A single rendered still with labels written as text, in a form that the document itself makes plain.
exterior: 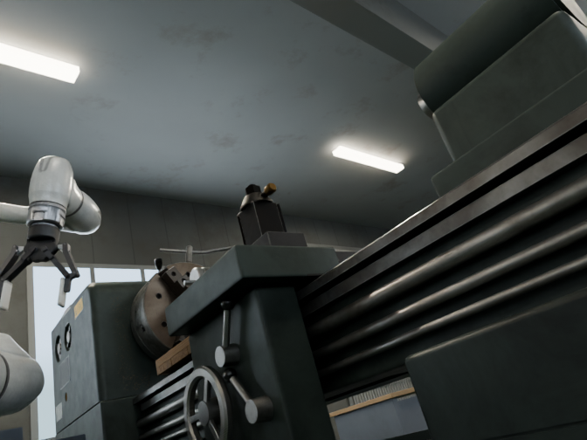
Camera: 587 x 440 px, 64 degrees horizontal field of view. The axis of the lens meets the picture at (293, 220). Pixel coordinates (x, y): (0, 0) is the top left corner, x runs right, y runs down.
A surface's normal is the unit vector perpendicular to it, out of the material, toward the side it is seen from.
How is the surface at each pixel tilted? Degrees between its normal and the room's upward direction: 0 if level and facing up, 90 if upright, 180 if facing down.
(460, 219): 90
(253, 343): 90
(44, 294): 90
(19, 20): 180
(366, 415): 90
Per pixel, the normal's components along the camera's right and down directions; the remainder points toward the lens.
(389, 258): -0.78, -0.06
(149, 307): 0.57, -0.47
